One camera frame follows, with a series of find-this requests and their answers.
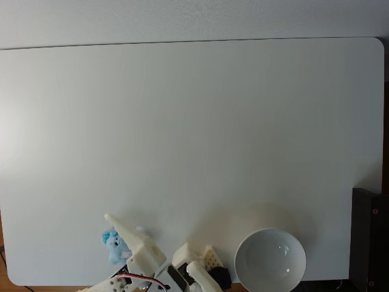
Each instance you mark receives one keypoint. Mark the skyblue plush doll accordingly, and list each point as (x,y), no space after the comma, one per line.
(117,246)

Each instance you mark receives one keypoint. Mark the black table clamp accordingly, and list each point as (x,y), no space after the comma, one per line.
(220,275)

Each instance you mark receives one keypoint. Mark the white ceramic bowl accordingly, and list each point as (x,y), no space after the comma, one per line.
(270,258)

